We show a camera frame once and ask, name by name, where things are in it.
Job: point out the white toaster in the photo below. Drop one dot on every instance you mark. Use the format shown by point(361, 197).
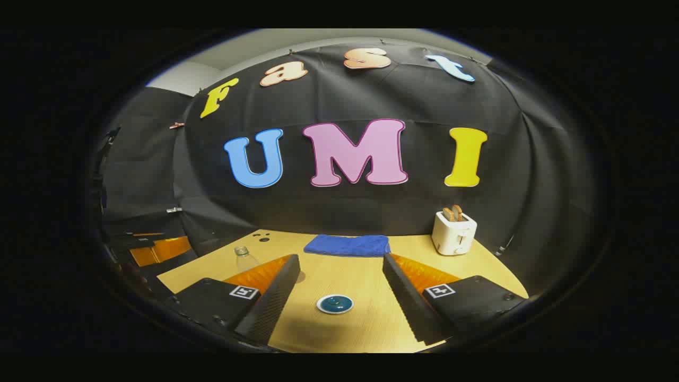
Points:
point(453, 236)

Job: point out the clear plastic water bottle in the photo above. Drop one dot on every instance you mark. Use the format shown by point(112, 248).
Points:
point(245, 260)

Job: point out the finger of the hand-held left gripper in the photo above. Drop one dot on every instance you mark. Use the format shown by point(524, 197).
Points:
point(170, 270)
point(172, 249)

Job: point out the black backdrop cloth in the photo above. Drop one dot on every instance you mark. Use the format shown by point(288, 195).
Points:
point(371, 212)

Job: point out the blue folded towel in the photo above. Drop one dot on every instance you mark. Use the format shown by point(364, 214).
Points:
point(347, 245)

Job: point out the white teacup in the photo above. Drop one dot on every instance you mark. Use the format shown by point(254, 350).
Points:
point(319, 304)

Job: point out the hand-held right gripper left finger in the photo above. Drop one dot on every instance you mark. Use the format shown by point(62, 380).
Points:
point(276, 302)

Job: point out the brown toast slice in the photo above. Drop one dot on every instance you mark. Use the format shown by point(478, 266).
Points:
point(458, 211)
point(448, 215)

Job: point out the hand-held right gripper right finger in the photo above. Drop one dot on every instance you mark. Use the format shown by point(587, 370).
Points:
point(408, 302)

